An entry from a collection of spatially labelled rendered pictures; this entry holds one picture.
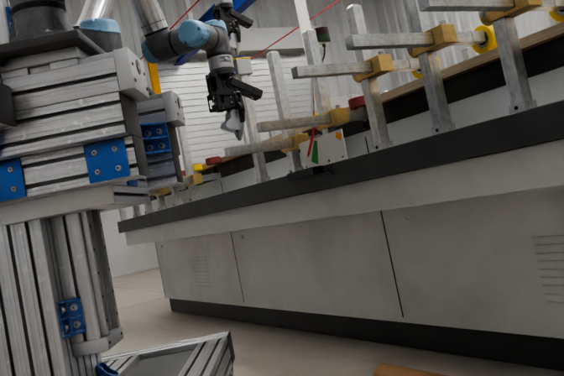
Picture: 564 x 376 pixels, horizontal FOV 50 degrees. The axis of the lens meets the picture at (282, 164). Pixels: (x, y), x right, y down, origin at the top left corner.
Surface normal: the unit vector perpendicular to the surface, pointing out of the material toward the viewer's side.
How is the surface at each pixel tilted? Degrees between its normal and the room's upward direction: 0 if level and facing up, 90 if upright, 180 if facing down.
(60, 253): 90
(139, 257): 90
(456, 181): 90
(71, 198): 90
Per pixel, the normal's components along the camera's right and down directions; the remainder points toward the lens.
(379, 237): -0.84, 0.14
